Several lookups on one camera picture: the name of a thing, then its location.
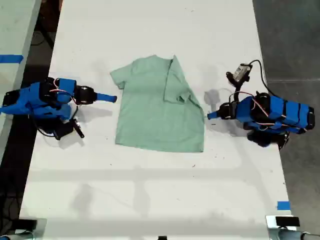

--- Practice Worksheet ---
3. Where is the grey black camera box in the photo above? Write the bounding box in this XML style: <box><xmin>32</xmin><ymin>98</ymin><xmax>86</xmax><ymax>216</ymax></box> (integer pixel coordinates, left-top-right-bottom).
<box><xmin>234</xmin><ymin>63</ymin><xmax>253</xmax><ymax>82</ymax></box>

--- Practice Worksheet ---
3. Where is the short black camera stalk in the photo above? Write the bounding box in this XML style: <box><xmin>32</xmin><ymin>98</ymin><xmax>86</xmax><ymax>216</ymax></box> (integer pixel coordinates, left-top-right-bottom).
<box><xmin>71</xmin><ymin>118</ymin><xmax>85</xmax><ymax>139</ymax></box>

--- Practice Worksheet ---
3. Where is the black camera box white label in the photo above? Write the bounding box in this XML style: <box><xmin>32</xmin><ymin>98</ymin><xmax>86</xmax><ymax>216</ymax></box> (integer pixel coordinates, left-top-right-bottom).
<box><xmin>53</xmin><ymin>123</ymin><xmax>74</xmax><ymax>141</ymax></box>

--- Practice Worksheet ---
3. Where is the long blue tape strip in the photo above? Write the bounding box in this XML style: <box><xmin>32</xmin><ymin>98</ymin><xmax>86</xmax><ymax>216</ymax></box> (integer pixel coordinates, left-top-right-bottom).
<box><xmin>0</xmin><ymin>54</ymin><xmax>24</xmax><ymax>64</ymax></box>

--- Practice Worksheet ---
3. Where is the long black camera cable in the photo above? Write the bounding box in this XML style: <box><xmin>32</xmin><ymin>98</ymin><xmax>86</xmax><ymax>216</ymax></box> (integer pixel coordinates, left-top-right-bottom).
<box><xmin>249</xmin><ymin>59</ymin><xmax>276</xmax><ymax>97</ymax></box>

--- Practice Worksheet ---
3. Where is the small blue tape square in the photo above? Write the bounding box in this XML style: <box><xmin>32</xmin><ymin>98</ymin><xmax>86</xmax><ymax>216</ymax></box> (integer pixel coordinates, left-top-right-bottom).
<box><xmin>276</xmin><ymin>200</ymin><xmax>292</xmax><ymax>211</ymax></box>

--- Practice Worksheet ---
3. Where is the pale green t-shirt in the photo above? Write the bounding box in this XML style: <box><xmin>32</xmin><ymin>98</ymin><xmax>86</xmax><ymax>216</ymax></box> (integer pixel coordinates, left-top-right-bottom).
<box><xmin>109</xmin><ymin>54</ymin><xmax>206</xmax><ymax>153</ymax></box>

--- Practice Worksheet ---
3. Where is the black box on metal clamp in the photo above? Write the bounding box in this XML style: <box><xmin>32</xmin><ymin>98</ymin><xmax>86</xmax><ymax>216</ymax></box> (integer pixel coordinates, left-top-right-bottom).
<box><xmin>10</xmin><ymin>218</ymin><xmax>48</xmax><ymax>235</ymax></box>
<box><xmin>265</xmin><ymin>215</ymin><xmax>301</xmax><ymax>229</ymax></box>

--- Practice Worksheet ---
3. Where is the curved black camera stalk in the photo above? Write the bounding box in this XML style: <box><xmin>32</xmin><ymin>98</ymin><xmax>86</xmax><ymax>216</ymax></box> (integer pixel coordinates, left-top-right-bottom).
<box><xmin>225</xmin><ymin>71</ymin><xmax>245</xmax><ymax>101</ymax></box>

